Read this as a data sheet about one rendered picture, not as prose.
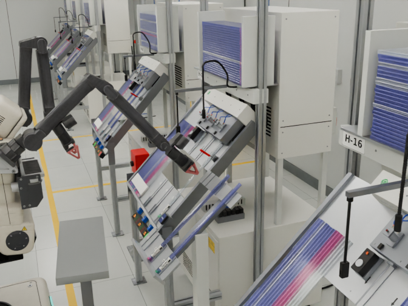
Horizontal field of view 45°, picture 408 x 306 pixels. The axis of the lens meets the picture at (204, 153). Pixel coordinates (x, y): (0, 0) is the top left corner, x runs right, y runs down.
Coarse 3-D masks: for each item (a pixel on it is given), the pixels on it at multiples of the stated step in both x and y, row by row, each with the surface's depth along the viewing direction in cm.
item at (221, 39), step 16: (208, 32) 264; (224, 32) 244; (240, 32) 227; (208, 48) 267; (224, 48) 247; (240, 48) 229; (208, 64) 270; (224, 64) 250; (240, 64) 231; (240, 80) 234
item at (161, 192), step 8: (160, 176) 275; (152, 184) 276; (160, 184) 269; (168, 184) 262; (144, 192) 276; (152, 192) 269; (160, 192) 263; (168, 192) 257; (176, 192) 251; (144, 200) 270; (152, 200) 264; (160, 200) 257; (168, 200) 252; (176, 200) 246; (152, 208) 258; (160, 208) 252; (168, 208) 246; (152, 216) 253; (160, 216) 246; (160, 224) 243
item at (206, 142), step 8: (200, 104) 295; (208, 104) 287; (192, 112) 296; (192, 120) 289; (200, 128) 276; (200, 136) 270; (208, 136) 263; (192, 144) 270; (200, 144) 264; (208, 144) 258; (216, 144) 252; (224, 144) 246; (192, 152) 265; (200, 152) 258; (208, 152) 252; (216, 152) 246; (200, 160) 253; (208, 168) 243
